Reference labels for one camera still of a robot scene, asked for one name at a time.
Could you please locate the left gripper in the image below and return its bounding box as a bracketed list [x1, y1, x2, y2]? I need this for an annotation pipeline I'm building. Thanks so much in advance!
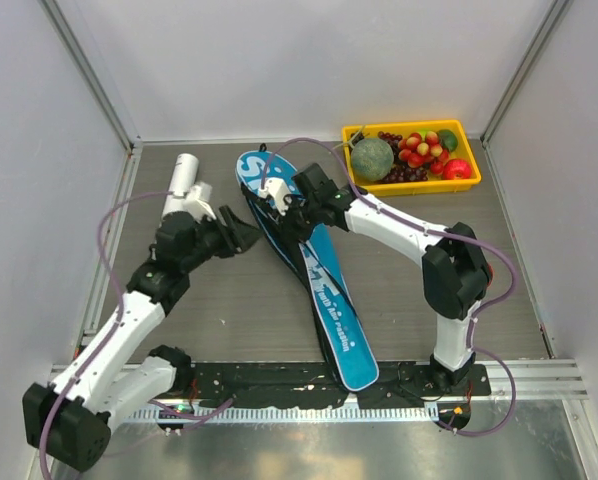
[181, 204, 263, 272]

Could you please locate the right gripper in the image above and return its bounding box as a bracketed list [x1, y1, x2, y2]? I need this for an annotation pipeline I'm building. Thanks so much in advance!
[273, 194, 322, 244]

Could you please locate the blue racket bag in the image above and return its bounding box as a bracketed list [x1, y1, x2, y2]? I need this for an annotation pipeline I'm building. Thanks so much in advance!
[235, 150, 379, 392]

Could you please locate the white shuttlecock tube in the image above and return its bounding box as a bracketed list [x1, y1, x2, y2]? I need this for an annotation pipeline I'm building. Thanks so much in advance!
[161, 153, 199, 218]

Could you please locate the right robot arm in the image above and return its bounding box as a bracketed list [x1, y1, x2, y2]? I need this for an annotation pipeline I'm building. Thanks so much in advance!
[260, 163, 492, 394]

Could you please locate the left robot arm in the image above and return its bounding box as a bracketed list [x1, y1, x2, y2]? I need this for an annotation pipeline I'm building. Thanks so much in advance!
[22, 206, 262, 473]

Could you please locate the green melon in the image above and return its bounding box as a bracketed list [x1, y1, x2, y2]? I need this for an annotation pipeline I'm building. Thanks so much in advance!
[351, 138, 394, 182]

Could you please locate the dark grape bunch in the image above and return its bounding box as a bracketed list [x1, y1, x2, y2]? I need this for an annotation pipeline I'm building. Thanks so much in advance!
[378, 131, 430, 184]

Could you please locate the red cherry cluster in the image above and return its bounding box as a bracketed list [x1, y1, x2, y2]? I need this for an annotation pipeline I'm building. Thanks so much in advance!
[418, 130, 450, 176]

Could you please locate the yellow plastic tray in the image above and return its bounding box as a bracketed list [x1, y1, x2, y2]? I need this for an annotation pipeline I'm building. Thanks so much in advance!
[341, 119, 482, 196]

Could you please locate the red apple in tray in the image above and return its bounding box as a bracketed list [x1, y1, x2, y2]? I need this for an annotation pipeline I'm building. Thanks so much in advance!
[442, 158, 472, 181]

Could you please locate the green lime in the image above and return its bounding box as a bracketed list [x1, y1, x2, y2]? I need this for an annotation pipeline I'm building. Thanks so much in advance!
[437, 129, 459, 153]

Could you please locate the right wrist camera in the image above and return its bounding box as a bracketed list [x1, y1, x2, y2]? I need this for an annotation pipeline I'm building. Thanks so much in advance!
[258, 177, 291, 216]

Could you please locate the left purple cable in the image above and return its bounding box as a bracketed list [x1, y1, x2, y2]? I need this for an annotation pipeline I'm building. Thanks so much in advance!
[39, 192, 190, 480]

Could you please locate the purple cable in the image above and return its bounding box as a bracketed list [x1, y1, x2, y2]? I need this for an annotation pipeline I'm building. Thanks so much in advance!
[39, 192, 190, 480]
[261, 138, 520, 439]

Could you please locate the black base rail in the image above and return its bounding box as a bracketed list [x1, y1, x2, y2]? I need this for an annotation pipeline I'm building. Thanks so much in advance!
[163, 361, 492, 413]

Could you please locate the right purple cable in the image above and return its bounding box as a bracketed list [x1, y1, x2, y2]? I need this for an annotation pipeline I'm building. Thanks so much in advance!
[261, 138, 520, 439]

